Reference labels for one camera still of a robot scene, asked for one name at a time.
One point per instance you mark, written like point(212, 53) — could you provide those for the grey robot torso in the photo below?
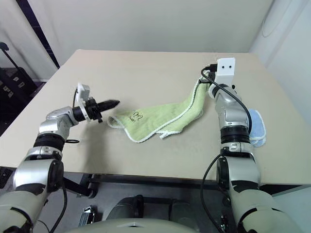
point(150, 225)

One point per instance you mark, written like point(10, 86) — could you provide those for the black table frame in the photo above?
point(145, 179)

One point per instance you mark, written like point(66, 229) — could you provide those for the shiny metal bracket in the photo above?
point(88, 216)

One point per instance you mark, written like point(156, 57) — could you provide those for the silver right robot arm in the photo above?
point(233, 114)

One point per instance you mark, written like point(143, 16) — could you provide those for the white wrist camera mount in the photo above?
point(226, 70)
point(84, 92)

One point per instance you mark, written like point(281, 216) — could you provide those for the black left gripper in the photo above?
point(93, 109)

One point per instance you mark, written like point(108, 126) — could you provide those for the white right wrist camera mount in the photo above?
point(226, 70)

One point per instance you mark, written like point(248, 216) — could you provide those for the light blue folded towel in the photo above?
point(258, 126)

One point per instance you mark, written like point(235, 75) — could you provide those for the green towel with white trim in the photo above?
point(158, 116)

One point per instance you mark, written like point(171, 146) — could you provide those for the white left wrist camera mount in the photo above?
point(84, 92)

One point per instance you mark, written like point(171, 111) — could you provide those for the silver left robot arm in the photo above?
point(56, 121)

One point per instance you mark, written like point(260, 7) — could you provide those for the dark vertical wall strip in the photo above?
point(41, 31)

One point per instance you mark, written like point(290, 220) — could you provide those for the black equipment case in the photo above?
point(14, 85)

